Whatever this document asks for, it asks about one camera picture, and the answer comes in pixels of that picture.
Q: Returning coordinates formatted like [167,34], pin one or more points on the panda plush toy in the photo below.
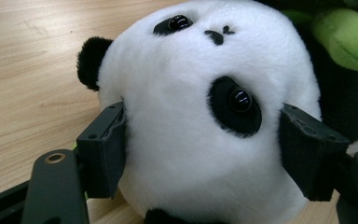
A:
[183,140]

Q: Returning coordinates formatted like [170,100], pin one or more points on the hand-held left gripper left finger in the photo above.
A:
[102,152]

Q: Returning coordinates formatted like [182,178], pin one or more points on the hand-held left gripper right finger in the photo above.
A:
[307,152]

